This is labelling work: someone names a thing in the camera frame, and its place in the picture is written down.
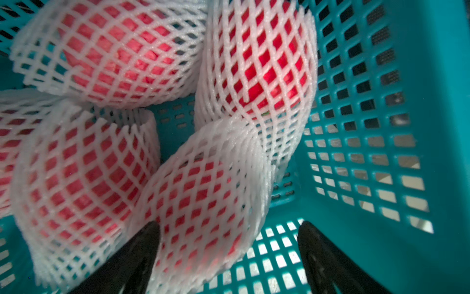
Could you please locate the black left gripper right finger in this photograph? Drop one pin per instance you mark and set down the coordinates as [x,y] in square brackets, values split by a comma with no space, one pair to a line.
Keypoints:
[328,269]

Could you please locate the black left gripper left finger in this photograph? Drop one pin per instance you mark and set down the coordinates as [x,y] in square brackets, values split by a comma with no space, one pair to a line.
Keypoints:
[129,270]

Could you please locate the teal basket left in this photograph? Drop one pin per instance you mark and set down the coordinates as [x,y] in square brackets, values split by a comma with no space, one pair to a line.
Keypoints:
[383,167]

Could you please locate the netted apple far left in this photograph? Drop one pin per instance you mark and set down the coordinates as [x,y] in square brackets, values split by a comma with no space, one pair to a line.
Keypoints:
[22,110]

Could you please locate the netted apple right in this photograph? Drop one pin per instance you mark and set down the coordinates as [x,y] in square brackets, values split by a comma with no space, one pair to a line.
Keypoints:
[260,63]

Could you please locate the netted apple back middle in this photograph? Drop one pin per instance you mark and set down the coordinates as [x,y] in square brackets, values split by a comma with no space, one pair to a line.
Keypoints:
[123,54]

